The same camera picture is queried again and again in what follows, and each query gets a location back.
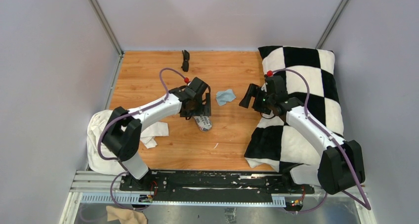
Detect white crumpled cloth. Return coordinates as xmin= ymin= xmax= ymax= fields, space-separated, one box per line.
xmin=86 ymin=109 xmax=169 ymax=176

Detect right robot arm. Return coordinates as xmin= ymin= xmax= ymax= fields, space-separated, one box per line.
xmin=239 ymin=76 xmax=366 ymax=195

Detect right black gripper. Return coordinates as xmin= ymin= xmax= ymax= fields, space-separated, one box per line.
xmin=239 ymin=84 xmax=275 ymax=115

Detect black sunglasses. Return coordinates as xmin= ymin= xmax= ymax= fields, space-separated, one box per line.
xmin=181 ymin=50 xmax=190 ymax=72

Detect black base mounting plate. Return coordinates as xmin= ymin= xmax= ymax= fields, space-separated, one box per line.
xmin=119 ymin=170 xmax=315 ymax=203

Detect aluminium frame rail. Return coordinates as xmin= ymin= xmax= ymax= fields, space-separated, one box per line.
xmin=69 ymin=175 xmax=368 ymax=207

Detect black white checkered pillow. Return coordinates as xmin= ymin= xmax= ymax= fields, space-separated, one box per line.
xmin=244 ymin=45 xmax=344 ymax=186

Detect blue cleaning cloth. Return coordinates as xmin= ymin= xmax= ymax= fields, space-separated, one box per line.
xmin=216 ymin=89 xmax=236 ymax=106

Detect beige cloth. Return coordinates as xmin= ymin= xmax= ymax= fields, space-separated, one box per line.
xmin=106 ymin=206 xmax=148 ymax=224

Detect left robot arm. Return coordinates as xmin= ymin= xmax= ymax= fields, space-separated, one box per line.
xmin=98 ymin=77 xmax=211 ymax=191

